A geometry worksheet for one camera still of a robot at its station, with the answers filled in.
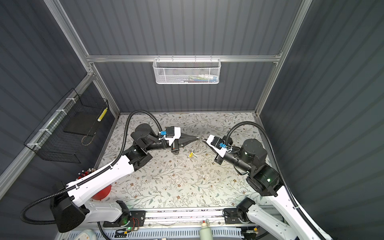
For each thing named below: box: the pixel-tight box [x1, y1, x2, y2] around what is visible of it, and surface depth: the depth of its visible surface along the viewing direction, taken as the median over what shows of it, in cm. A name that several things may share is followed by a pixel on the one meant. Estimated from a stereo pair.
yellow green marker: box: [97, 107, 108, 122], surface depth 83 cm
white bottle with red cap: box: [199, 220, 214, 240], surface depth 65 cm
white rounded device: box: [73, 229, 97, 240], surface depth 68 cm
